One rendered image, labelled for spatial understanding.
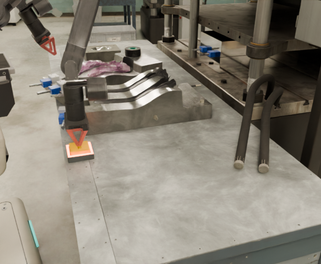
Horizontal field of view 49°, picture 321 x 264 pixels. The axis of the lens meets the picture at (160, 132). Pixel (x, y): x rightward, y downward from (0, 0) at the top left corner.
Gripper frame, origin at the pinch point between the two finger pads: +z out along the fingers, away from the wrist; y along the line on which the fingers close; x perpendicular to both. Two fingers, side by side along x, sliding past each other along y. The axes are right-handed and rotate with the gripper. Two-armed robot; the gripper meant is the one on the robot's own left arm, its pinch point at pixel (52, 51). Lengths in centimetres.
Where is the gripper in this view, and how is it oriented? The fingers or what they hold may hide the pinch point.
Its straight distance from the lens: 163.2
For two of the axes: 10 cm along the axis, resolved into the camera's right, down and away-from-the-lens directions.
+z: 3.8, 7.0, 6.1
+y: -4.9, -4.1, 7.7
